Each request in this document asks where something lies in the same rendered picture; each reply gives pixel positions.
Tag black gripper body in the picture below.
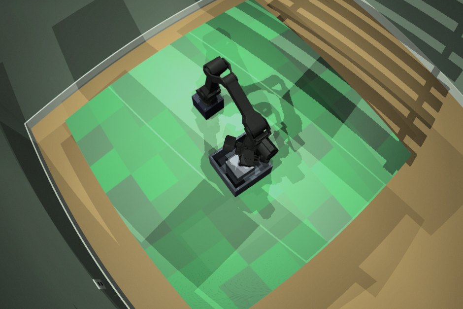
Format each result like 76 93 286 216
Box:
223 135 270 163

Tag white square plate with hole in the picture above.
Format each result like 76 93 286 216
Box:
226 155 256 181

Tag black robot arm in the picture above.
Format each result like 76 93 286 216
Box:
196 56 279 167

